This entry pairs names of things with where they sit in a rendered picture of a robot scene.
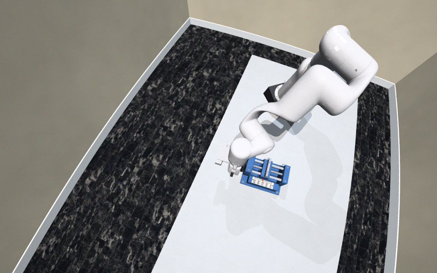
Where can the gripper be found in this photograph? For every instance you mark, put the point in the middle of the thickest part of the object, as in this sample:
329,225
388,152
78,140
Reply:
232,171

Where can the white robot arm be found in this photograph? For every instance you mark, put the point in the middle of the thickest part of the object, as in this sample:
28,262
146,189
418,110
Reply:
317,81

